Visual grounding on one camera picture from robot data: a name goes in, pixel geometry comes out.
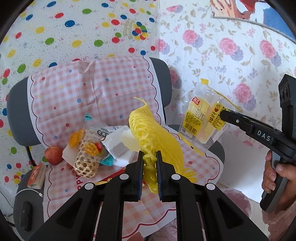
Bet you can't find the clear yellow snack wrapper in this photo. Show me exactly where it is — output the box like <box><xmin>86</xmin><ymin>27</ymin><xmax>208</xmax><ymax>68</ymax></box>
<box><xmin>178</xmin><ymin>83</ymin><xmax>241</xmax><ymax>155</ymax></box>

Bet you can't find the white paper piece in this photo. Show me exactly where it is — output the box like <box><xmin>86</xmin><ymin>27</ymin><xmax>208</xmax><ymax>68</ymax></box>
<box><xmin>102</xmin><ymin>126</ymin><xmax>140</xmax><ymax>159</ymax></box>

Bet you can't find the yellow foam fruit net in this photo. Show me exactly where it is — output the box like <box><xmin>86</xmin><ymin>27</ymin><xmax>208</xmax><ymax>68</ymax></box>
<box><xmin>128</xmin><ymin>99</ymin><xmax>197</xmax><ymax>193</ymax></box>

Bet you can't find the clear fruit candy bag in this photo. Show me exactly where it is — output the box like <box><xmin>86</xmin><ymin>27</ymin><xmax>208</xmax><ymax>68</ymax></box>
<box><xmin>66</xmin><ymin>113</ymin><xmax>118</xmax><ymax>167</ymax></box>

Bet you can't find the person's right hand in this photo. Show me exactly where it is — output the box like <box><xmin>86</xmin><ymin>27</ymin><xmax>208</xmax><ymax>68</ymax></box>
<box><xmin>262</xmin><ymin>150</ymin><xmax>296</xmax><ymax>211</ymax></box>

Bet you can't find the grey office chair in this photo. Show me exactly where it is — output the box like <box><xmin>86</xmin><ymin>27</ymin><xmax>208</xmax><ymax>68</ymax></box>
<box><xmin>6</xmin><ymin>57</ymin><xmax>225</xmax><ymax>241</ymax></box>

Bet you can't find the black remote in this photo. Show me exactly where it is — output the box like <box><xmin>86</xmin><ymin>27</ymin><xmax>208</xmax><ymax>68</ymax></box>
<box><xmin>20</xmin><ymin>201</ymin><xmax>33</xmax><ymax>232</ymax></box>

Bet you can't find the woven bamboo basket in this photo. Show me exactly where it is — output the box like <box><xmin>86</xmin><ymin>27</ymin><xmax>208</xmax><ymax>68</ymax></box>
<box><xmin>74</xmin><ymin>132</ymin><xmax>102</xmax><ymax>178</ymax></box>

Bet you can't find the red apple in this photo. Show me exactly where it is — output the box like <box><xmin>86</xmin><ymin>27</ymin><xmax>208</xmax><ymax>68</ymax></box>
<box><xmin>45</xmin><ymin>146</ymin><xmax>63</xmax><ymax>165</ymax></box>

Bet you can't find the pink checkered cloth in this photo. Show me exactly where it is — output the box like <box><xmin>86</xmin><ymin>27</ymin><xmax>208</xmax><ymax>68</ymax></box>
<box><xmin>27</xmin><ymin>57</ymin><xmax>223</xmax><ymax>240</ymax></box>

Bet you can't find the balloon pattern sheet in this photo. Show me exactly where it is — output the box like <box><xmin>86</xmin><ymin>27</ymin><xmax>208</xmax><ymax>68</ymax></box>
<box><xmin>0</xmin><ymin>0</ymin><xmax>160</xmax><ymax>186</ymax></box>

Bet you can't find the white cable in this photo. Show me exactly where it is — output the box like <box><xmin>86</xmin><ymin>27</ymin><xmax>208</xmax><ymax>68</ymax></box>
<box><xmin>9</xmin><ymin>188</ymin><xmax>44</xmax><ymax>209</ymax></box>

